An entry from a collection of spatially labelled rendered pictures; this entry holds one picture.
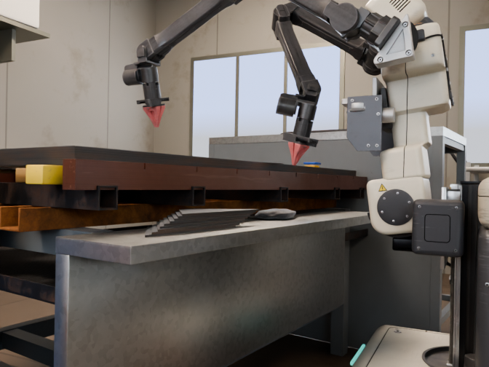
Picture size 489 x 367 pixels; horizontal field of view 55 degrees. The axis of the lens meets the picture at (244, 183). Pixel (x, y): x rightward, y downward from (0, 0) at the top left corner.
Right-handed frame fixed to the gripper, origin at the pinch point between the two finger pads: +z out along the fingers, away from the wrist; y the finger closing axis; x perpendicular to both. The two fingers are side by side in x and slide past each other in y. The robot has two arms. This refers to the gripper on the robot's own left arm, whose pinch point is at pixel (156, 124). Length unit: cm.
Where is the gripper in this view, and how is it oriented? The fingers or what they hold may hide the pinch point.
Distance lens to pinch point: 170.0
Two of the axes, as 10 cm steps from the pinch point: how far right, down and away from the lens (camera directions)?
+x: 8.3, 0.4, -5.6
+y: -5.6, 2.3, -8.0
